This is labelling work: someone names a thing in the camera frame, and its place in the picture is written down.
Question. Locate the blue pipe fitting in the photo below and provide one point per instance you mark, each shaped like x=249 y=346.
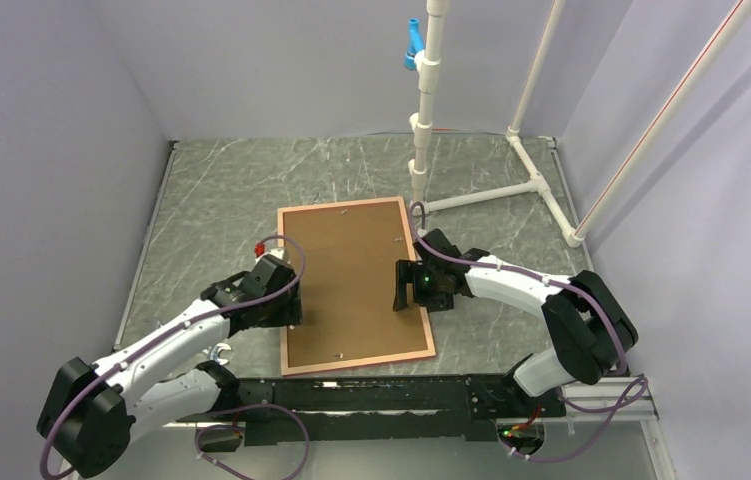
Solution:
x=415 y=44

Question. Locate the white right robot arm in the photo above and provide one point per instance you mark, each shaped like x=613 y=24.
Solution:
x=589 y=330

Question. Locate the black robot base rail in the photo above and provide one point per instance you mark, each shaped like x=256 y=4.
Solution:
x=268 y=411

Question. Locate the silver open-end wrench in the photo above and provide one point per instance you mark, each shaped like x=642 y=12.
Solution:
x=219 y=353

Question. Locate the red wooden picture frame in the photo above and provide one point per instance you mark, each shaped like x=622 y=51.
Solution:
x=424 y=318

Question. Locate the brown cardboard backing board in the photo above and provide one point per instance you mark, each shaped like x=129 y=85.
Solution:
x=355 y=285

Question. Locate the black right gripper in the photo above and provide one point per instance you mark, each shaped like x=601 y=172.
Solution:
x=409 y=272

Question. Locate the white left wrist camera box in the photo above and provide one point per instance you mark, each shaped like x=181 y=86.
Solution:
x=286 y=253

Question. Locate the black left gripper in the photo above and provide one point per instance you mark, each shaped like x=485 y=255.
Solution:
x=290 y=314

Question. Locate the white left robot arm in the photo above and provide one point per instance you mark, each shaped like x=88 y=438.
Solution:
x=94 y=411

